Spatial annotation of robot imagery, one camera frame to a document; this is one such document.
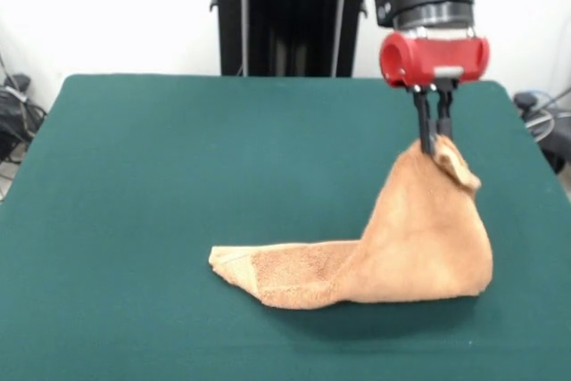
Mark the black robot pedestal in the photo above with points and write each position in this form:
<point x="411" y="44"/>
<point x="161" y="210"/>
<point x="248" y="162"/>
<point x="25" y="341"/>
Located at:
<point x="290" y="19"/>

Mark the dark green table cloth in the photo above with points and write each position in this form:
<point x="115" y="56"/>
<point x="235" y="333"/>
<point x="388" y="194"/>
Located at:
<point x="134" y="176"/>

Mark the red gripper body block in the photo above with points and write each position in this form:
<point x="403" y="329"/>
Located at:
<point x="441" y="55"/>

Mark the tan terry towel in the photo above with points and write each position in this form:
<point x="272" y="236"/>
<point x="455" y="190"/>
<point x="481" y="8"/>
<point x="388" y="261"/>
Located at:
<point x="424" y="242"/>

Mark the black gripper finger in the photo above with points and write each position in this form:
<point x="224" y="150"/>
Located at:
<point x="444" y="118"/>
<point x="424" y="122"/>

